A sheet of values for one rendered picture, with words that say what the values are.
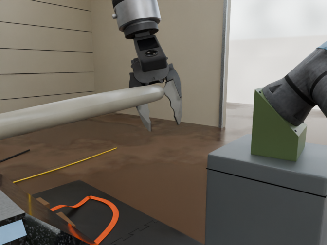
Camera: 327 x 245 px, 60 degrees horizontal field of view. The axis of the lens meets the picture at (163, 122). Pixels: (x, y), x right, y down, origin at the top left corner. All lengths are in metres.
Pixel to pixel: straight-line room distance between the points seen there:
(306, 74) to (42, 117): 0.88
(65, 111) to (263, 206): 0.83
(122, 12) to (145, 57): 0.12
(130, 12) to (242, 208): 0.78
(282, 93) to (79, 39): 6.74
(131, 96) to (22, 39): 6.38
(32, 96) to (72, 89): 1.04
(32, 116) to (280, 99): 0.86
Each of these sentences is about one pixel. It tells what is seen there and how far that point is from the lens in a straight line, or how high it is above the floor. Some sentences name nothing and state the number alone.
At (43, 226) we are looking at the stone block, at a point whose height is 0.79.
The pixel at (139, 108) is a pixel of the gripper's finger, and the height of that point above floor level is 1.09.
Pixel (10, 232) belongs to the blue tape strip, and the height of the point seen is 0.81.
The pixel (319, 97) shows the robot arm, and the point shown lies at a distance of 1.00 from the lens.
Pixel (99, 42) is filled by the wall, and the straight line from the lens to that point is 7.55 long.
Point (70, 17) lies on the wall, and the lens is 7.45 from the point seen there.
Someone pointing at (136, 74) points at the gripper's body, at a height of 1.16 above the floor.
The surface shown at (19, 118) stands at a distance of 0.37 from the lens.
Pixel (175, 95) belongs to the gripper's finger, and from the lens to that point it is 0.58.
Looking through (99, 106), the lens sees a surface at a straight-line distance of 0.38.
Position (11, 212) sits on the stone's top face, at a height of 0.83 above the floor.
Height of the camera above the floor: 1.18
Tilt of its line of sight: 11 degrees down
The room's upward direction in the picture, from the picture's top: straight up
